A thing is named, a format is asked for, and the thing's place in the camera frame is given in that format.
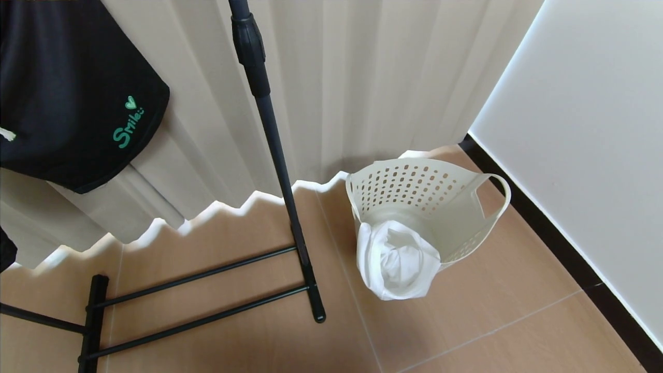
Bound black shorts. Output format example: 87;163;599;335
0;0;171;273

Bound black clothes rack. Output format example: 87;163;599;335
0;0;327;373

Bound white laundry basket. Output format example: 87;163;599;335
345;157;512;273

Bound white printed t-shirt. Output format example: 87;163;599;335
356;220;442;302

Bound beige curtain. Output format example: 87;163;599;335
0;0;544;270

